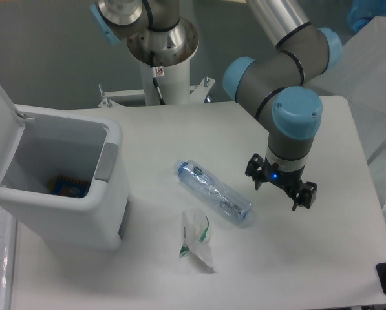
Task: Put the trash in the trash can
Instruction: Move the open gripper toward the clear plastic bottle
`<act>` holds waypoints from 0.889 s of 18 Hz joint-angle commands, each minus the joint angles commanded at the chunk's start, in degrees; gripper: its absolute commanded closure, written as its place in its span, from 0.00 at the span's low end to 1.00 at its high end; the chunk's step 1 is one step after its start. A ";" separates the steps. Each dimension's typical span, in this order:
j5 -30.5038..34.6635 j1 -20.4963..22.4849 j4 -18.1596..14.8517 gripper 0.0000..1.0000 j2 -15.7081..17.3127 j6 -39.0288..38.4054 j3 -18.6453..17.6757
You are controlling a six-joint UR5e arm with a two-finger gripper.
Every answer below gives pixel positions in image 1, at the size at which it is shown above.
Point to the crumpled white green wrapper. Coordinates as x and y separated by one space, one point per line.
195 235

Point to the white pedestal base frame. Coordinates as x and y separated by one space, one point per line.
160 95

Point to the translucent plastic box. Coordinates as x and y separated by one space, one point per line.
360 77

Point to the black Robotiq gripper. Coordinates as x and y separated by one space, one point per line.
260 171

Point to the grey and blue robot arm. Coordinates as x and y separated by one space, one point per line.
273 92

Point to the crushed clear plastic bottle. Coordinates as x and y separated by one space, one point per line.
214 193

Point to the blue plastic bag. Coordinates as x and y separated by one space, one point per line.
362 12

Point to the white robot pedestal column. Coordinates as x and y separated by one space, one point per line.
164 57

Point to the blue orange snack packet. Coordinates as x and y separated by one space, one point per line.
69 187

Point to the white trash can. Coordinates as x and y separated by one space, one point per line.
77 146

